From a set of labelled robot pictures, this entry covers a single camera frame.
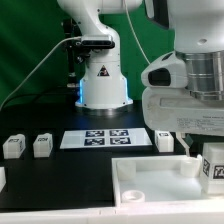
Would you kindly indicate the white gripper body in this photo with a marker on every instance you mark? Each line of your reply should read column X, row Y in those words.
column 174, row 110

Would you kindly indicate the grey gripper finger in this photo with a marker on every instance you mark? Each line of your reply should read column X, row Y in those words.
column 185, row 140

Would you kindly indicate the white square table top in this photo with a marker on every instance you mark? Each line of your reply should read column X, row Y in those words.
column 157, row 179

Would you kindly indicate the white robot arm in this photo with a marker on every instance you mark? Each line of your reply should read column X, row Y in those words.
column 184, row 88

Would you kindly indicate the white marker sheet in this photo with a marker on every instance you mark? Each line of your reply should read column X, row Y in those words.
column 105, row 138

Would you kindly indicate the white obstacle block left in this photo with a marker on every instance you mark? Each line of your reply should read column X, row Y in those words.
column 2, row 178

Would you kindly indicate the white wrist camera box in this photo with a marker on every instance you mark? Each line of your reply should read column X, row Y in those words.
column 166, row 71

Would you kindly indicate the white front wall strip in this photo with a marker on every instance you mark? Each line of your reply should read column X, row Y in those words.
column 204, row 212

